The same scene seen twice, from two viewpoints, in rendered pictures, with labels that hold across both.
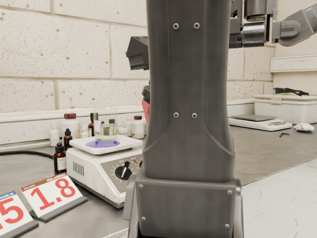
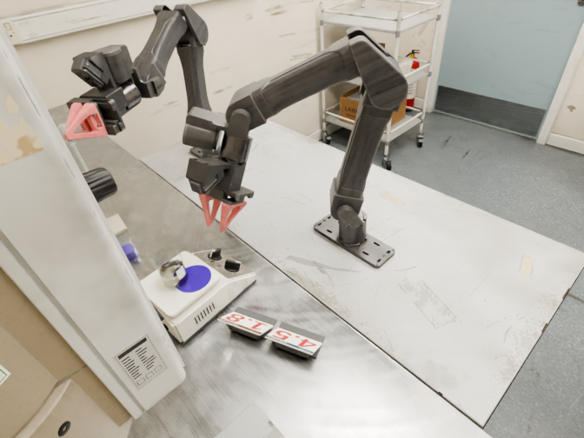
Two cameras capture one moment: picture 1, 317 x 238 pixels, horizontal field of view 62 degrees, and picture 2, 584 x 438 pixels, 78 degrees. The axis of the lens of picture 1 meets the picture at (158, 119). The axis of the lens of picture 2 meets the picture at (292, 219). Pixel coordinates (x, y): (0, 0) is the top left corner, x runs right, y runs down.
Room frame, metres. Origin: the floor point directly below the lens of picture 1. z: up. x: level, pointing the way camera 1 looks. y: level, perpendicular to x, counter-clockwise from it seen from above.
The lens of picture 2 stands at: (0.34, 0.59, 1.51)
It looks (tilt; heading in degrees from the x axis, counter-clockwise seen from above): 40 degrees down; 268
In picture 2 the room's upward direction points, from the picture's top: 6 degrees counter-clockwise
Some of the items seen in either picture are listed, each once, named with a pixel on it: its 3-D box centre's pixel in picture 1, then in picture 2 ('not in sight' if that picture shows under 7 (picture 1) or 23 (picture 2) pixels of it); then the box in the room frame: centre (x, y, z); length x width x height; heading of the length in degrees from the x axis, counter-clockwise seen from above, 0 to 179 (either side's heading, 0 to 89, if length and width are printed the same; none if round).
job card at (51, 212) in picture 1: (55, 194); (248, 320); (0.43, 0.18, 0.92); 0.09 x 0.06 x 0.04; 149
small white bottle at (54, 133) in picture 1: (54, 134); not in sight; (0.87, 0.35, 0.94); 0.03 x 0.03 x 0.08
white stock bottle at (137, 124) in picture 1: (137, 126); not in sight; (1.00, 0.08, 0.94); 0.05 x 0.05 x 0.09
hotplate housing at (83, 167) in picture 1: (113, 165); (195, 288); (0.53, 0.10, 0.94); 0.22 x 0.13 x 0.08; 43
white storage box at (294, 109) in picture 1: (292, 107); not in sight; (1.49, -0.77, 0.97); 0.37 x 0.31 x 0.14; 127
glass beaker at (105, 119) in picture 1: (106, 123); (169, 268); (0.56, 0.11, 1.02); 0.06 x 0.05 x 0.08; 173
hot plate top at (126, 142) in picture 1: (106, 142); (179, 282); (0.55, 0.11, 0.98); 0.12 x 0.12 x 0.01; 43
